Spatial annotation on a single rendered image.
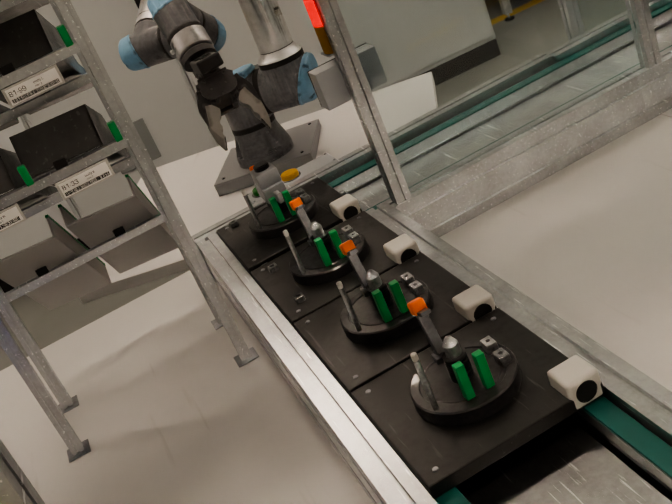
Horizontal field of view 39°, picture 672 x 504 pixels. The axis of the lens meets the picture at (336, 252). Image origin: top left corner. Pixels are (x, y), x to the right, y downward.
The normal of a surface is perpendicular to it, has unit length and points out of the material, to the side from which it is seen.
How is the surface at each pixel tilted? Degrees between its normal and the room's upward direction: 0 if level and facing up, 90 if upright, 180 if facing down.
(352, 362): 0
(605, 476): 0
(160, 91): 90
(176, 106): 90
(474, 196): 90
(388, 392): 0
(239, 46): 90
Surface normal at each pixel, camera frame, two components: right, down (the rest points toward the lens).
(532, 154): 0.36, 0.31
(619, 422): -0.36, -0.83
